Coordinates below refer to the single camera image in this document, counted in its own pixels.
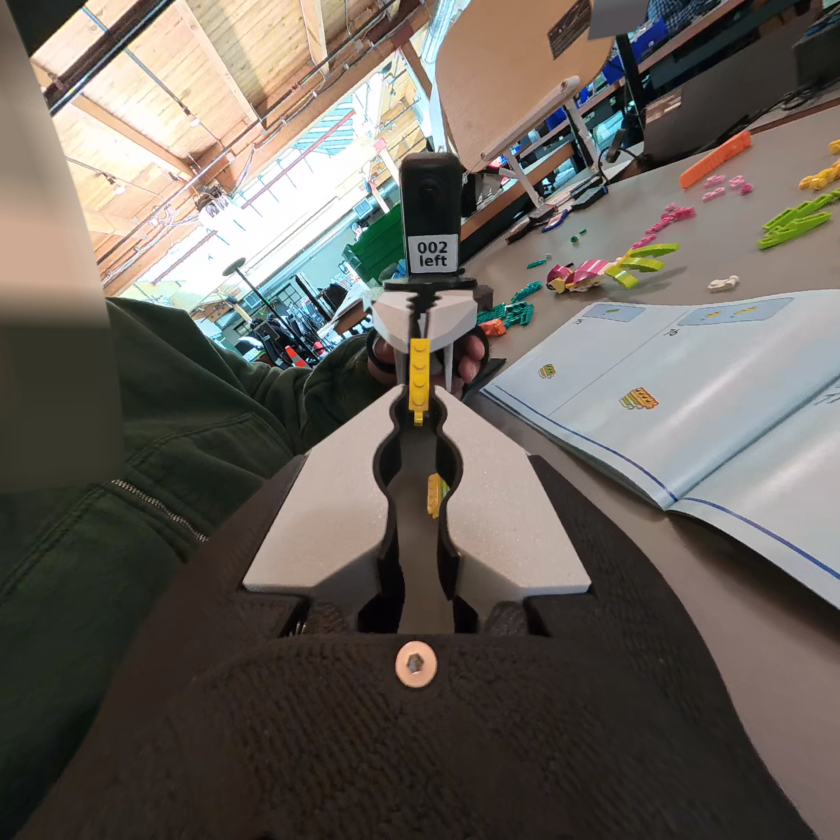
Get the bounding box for person's left forearm green sleeve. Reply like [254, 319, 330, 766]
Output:
[197, 331, 395, 487]

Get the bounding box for person's green zip jacket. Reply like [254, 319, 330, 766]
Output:
[0, 297, 316, 834]

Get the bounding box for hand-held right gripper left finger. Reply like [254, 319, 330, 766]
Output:
[243, 385, 411, 634]

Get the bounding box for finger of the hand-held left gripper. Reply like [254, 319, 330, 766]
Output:
[423, 292, 479, 359]
[362, 289, 421, 359]

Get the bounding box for pink lime lego bird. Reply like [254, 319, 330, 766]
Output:
[546, 243, 680, 294]

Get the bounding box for pile of pink lego pieces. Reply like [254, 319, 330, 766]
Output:
[646, 174, 754, 237]

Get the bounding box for lego instruction booklet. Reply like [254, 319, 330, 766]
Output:
[480, 289, 840, 611]

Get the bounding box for pile of lime lego pieces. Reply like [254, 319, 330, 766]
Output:
[756, 190, 840, 250]

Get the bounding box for pile of teal lego pieces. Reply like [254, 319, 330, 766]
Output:
[476, 281, 544, 329]

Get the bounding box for wooden chair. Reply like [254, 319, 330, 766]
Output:
[433, 0, 619, 210]

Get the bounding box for long yellow lego plate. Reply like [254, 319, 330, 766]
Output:
[407, 338, 432, 427]

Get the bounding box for person's left hand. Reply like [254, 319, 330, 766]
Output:
[365, 328, 492, 389]

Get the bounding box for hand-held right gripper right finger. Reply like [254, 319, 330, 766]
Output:
[420, 386, 593, 634]

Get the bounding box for pile of yellow lego bricks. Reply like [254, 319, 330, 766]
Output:
[797, 138, 840, 193]

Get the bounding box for dark equipment case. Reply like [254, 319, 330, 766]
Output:
[643, 36, 811, 165]

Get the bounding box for dark flat packet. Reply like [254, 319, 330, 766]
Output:
[504, 205, 573, 245]

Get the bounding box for orange brick separator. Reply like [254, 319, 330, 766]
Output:
[679, 130, 752, 190]

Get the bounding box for green storage bins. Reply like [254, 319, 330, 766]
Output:
[344, 220, 408, 280]

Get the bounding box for black pole stand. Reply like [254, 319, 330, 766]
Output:
[222, 257, 290, 342]

